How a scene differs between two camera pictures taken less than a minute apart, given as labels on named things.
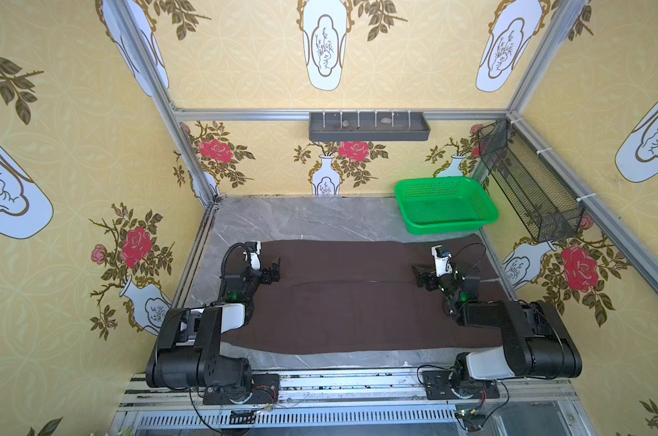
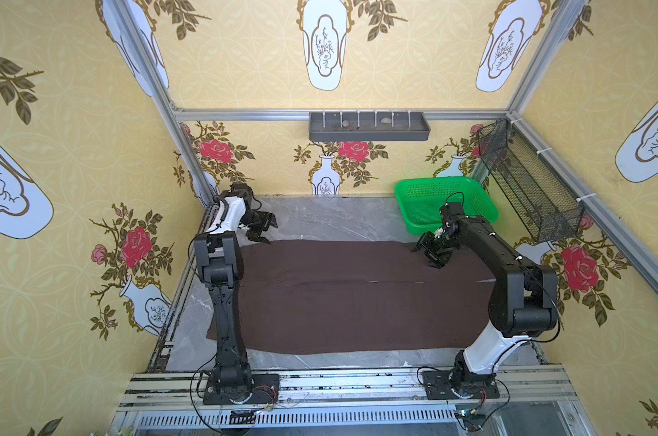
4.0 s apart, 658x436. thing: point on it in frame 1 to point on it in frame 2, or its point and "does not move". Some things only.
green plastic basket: (444, 205) does not move
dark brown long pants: (336, 296) does not move
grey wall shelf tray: (365, 126) does not move
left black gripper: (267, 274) to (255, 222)
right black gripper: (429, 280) to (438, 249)
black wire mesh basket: (544, 203) does not move
